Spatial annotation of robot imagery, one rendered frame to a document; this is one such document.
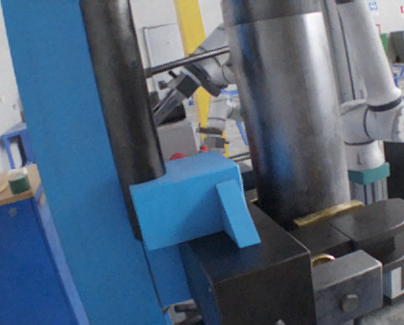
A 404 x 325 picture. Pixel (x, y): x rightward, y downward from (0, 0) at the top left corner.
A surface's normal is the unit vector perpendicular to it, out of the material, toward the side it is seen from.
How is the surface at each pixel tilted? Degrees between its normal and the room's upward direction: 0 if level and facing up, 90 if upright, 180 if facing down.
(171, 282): 90
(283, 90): 90
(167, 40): 90
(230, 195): 45
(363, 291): 90
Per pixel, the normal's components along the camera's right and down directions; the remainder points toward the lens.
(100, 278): 0.25, 0.20
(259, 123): -0.72, 0.32
